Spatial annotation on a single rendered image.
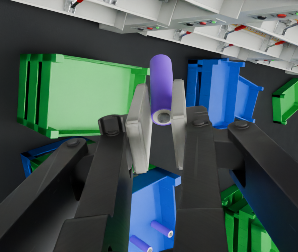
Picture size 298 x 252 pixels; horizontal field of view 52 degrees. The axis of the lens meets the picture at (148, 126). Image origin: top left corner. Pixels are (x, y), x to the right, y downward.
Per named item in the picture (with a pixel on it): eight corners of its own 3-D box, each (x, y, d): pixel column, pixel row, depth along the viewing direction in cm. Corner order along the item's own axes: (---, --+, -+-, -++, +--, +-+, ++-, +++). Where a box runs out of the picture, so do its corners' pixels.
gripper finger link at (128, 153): (129, 181, 14) (67, 187, 14) (137, 135, 19) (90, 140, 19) (123, 153, 13) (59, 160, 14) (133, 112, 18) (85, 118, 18)
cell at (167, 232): (156, 225, 78) (174, 236, 73) (150, 228, 77) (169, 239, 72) (155, 218, 77) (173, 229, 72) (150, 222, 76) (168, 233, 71)
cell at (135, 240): (135, 239, 74) (154, 252, 69) (129, 243, 73) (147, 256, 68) (134, 233, 73) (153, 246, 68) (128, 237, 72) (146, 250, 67)
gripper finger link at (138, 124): (148, 174, 16) (133, 175, 16) (152, 122, 22) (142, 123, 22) (139, 121, 15) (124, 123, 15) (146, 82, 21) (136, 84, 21)
